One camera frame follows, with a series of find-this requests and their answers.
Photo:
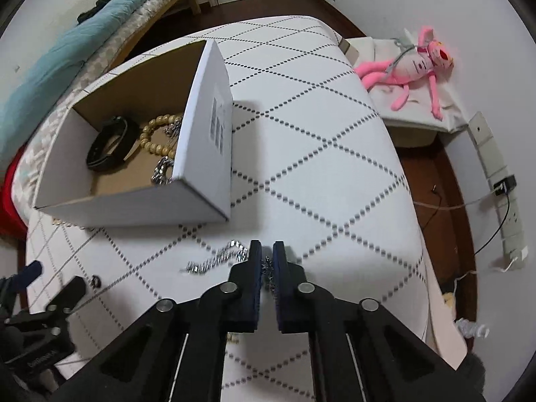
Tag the dark fuzzy cloth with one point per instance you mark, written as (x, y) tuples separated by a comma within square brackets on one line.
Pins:
[(473, 379)]

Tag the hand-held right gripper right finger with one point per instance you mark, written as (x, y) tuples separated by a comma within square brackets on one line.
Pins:
[(281, 289)]

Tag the pink plush toy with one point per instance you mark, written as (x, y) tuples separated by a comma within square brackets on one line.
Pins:
[(412, 67)]

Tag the white diamond-pattern table cover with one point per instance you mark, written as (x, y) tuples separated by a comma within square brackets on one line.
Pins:
[(318, 167)]

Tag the crumpled white paper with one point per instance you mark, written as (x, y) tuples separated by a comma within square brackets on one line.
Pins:
[(472, 329)]

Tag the wooden bed frame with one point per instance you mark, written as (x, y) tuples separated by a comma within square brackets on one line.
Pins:
[(184, 4)]

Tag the white cardboard box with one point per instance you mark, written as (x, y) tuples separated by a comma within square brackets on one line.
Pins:
[(201, 134)]

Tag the teal blanket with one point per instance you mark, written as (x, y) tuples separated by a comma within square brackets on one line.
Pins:
[(71, 46)]

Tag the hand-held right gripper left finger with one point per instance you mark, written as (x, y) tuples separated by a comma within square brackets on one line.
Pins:
[(253, 289)]

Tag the white power strip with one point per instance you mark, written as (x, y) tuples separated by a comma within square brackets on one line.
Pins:
[(500, 184)]

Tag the black charger plug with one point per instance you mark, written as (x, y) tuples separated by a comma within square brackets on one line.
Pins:
[(504, 186)]

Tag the cream cloth-covered box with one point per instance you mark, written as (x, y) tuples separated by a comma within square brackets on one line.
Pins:
[(418, 100)]

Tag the red cloth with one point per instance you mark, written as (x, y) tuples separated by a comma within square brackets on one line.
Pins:
[(10, 201)]

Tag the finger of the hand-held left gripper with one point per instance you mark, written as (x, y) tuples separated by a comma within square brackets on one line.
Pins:
[(33, 272), (69, 295)]

